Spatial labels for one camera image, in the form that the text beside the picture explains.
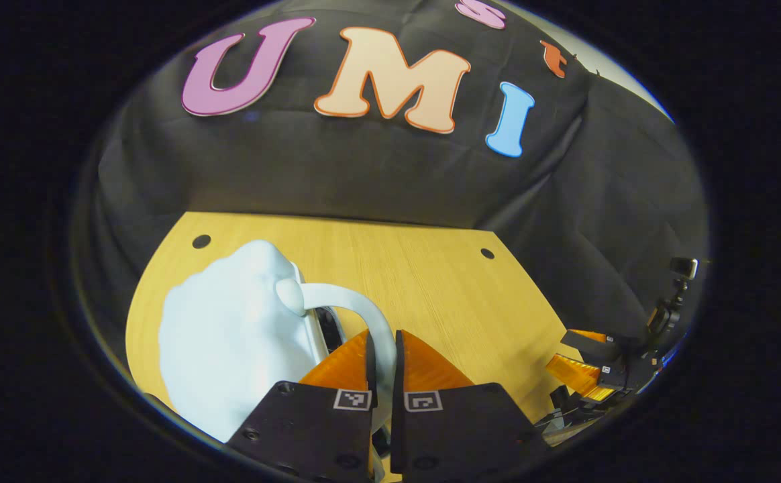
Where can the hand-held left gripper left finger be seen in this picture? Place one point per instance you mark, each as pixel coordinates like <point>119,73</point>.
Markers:
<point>370,365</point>

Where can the light blue suitcase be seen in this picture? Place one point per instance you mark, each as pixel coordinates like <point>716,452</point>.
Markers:
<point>229,335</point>

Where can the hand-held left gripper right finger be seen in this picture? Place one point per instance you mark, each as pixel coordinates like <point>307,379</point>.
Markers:
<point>400,369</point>

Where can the black backdrop cloth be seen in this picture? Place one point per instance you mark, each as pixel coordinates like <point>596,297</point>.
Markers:
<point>390,174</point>

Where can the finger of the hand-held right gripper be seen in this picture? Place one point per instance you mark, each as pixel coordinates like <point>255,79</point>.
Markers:
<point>592,343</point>
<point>578,376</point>

